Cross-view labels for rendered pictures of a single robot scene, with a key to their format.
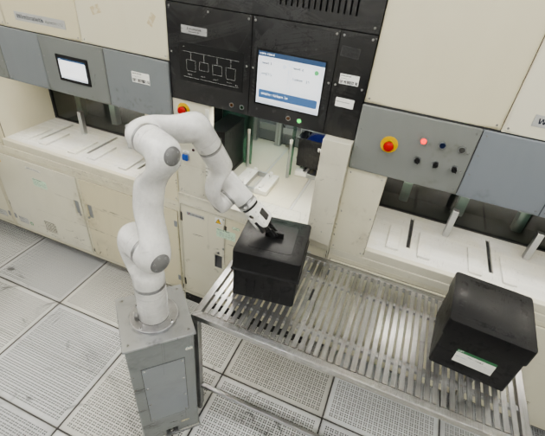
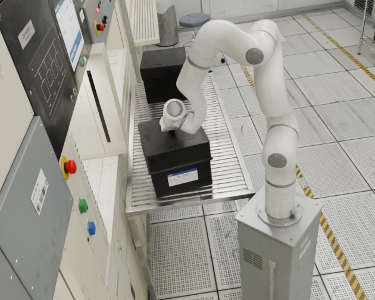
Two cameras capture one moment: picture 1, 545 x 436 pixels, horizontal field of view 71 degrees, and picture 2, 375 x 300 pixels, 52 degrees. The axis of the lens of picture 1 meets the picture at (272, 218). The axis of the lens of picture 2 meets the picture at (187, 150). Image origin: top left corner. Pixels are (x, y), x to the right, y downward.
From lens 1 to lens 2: 2.20 m
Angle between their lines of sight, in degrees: 82
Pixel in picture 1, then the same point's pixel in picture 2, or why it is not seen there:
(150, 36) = (9, 100)
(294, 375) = (183, 243)
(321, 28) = not seen: outside the picture
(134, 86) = (43, 221)
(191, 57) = (41, 77)
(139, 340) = (306, 202)
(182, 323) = not seen: hidden behind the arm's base
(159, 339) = not seen: hidden behind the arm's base
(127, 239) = (293, 137)
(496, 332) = (181, 54)
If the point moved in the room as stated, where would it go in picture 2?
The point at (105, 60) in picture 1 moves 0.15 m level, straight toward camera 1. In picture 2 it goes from (5, 246) to (78, 195)
